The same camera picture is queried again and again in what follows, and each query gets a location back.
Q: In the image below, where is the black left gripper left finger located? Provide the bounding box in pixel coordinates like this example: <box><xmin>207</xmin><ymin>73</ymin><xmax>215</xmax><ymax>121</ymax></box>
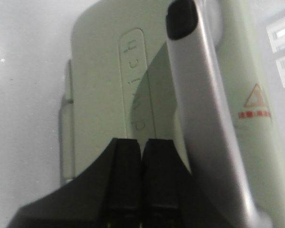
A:
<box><xmin>9</xmin><ymin>138</ymin><xmax>141</xmax><ymax>228</ymax></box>

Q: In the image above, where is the green breakfast maker lid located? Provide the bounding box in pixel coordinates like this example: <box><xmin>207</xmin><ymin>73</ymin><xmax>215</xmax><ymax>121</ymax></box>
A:
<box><xmin>60</xmin><ymin>0</ymin><xmax>285</xmax><ymax>228</ymax></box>

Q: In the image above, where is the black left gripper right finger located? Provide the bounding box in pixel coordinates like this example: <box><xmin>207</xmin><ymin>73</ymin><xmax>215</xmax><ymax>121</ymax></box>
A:
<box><xmin>142</xmin><ymin>139</ymin><xmax>231</xmax><ymax>228</ymax></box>

